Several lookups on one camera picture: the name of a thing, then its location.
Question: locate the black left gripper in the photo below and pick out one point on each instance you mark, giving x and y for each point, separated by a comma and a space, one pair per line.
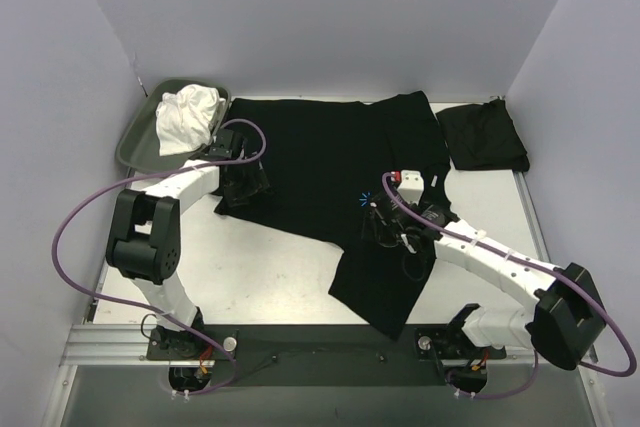
245, 183

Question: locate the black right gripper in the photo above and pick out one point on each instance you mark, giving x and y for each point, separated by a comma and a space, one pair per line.
388, 220

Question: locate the black t shirt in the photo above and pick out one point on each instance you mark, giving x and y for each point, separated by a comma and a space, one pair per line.
320, 159
483, 137

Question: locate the grey plastic tray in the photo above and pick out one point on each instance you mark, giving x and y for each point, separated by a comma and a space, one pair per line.
139, 146

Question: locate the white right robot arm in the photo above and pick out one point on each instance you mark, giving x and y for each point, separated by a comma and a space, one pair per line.
556, 313

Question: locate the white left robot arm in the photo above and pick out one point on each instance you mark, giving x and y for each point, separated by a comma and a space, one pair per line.
144, 242

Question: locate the crumpled white t shirt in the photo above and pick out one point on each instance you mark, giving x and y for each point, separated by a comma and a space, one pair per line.
185, 120

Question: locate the folded black t shirt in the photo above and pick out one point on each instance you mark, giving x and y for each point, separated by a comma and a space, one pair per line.
483, 137

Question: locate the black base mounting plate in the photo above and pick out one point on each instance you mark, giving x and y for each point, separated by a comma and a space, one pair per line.
324, 370

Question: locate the aluminium front rail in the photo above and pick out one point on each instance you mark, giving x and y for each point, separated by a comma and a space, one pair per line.
94, 344

